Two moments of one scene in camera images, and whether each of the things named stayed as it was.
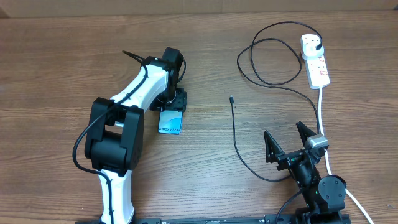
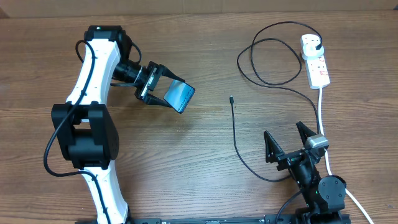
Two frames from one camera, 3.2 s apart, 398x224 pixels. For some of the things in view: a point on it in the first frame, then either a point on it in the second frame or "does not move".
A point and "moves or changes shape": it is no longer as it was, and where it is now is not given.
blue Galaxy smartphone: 170,122 moves or changes shape
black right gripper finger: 272,148 does not move
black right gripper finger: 304,132 does not move
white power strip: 318,70 does not move
